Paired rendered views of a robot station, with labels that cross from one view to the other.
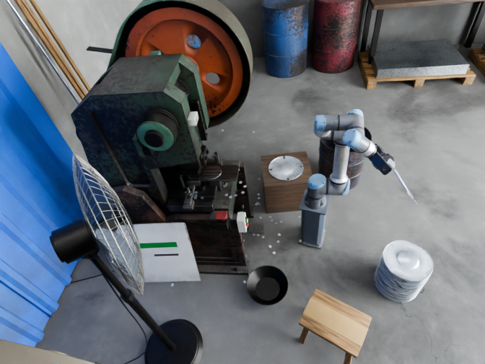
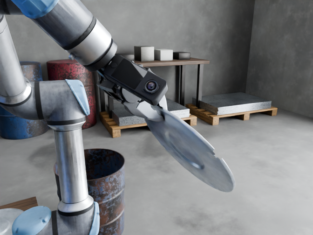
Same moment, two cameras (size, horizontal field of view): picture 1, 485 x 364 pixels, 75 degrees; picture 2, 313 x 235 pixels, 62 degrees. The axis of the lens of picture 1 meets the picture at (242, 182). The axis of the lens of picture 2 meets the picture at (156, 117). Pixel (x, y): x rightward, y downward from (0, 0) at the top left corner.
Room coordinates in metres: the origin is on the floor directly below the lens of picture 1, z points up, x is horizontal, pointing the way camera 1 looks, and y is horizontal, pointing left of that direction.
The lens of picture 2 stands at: (0.61, -0.41, 1.23)
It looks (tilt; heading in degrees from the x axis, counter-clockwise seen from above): 18 degrees down; 325
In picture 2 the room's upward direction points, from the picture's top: straight up
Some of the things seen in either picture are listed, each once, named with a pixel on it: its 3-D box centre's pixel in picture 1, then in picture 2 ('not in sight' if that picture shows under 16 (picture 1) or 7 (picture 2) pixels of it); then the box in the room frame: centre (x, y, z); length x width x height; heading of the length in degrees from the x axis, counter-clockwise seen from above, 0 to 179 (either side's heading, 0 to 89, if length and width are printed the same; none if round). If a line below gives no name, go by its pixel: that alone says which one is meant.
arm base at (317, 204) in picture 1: (315, 196); not in sight; (1.41, -0.49, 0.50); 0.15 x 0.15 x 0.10
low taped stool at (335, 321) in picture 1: (332, 330); not in sight; (0.63, -0.40, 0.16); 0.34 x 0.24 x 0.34; 50
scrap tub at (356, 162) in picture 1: (341, 157); (92, 196); (2.02, -0.91, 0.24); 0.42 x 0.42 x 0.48
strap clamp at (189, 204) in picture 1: (189, 194); not in sight; (1.38, 0.35, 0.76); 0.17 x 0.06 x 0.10; 168
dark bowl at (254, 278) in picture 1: (267, 286); not in sight; (1.03, -0.06, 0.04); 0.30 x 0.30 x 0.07
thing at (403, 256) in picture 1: (407, 259); not in sight; (0.93, -0.96, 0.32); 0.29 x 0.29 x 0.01
